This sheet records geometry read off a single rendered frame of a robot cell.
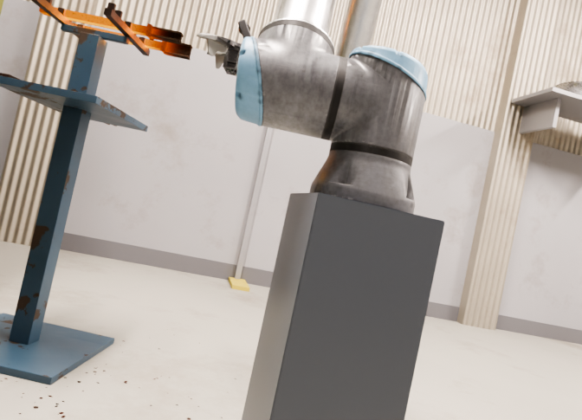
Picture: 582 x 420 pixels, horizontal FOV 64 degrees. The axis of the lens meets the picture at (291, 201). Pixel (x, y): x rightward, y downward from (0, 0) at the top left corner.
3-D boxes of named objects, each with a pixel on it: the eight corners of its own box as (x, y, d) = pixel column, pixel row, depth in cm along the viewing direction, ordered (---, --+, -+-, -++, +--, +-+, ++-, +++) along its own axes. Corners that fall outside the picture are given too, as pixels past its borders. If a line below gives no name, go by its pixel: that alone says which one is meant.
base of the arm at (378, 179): (386, 214, 96) (396, 167, 96) (432, 218, 77) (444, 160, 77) (299, 194, 92) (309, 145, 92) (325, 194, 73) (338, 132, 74)
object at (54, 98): (146, 132, 162) (148, 126, 162) (95, 103, 122) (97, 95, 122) (64, 114, 163) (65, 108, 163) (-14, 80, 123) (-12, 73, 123)
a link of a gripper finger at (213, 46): (197, 48, 133) (226, 60, 138) (202, 29, 133) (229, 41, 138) (193, 50, 135) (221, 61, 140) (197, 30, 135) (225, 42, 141)
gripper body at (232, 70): (220, 65, 138) (259, 74, 138) (226, 37, 139) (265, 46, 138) (223, 74, 146) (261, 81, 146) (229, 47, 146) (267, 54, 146)
